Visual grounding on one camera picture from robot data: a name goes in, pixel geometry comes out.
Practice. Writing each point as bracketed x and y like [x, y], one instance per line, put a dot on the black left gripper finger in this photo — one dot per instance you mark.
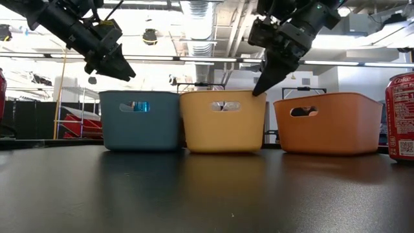
[116, 66]

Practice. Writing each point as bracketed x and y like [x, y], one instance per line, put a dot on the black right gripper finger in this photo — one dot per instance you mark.
[275, 71]

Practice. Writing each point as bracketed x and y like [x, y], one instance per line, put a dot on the blue silver Red Bull can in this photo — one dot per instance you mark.
[140, 106]

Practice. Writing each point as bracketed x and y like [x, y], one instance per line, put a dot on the blue plastic bin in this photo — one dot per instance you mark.
[139, 129]

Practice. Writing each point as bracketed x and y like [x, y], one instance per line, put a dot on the yellow plastic bin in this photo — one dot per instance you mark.
[223, 132]

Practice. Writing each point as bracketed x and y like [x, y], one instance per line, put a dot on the orange plastic bin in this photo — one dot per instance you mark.
[326, 136]

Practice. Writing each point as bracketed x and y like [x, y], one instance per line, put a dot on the red Coca-Cola can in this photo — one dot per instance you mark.
[402, 123]
[2, 94]

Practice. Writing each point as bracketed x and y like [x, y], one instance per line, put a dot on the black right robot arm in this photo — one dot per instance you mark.
[284, 6]

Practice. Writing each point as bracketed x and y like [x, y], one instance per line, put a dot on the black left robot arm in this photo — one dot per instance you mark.
[55, 21]

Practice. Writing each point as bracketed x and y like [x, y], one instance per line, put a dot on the black metal stand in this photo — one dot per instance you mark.
[305, 88]
[200, 84]

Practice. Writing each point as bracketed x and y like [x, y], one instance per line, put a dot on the yellow pole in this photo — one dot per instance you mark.
[60, 97]

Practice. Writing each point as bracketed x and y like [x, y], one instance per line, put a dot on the grey ceiling unit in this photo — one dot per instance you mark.
[360, 24]

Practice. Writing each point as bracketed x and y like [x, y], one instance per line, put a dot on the long ceiling light bar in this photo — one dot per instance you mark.
[210, 59]

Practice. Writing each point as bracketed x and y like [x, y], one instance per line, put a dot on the red cart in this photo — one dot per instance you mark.
[76, 124]

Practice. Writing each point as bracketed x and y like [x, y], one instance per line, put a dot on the black partition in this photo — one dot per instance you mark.
[32, 119]

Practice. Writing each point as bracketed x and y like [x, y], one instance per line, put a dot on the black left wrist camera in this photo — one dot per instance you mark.
[108, 35]

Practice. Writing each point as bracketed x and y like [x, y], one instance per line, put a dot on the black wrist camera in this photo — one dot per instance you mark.
[263, 32]
[108, 35]

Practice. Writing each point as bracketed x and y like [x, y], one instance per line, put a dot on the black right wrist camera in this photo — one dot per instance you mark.
[263, 32]

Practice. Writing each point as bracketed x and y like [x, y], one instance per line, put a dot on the silver ventilation duct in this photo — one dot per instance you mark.
[198, 26]

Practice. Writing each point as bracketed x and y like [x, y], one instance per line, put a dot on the black frame rail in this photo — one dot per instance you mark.
[48, 143]

